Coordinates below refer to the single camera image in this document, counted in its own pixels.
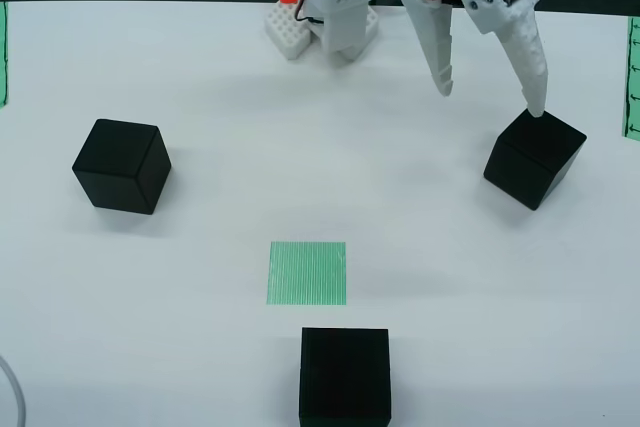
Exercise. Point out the black plastic cube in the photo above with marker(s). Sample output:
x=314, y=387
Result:
x=535, y=162
x=345, y=377
x=120, y=167

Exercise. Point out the green paper strip with arrows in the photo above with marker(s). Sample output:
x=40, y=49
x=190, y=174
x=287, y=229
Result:
x=632, y=77

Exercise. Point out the green striped square sheet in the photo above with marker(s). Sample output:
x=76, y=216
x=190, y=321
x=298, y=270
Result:
x=305, y=272

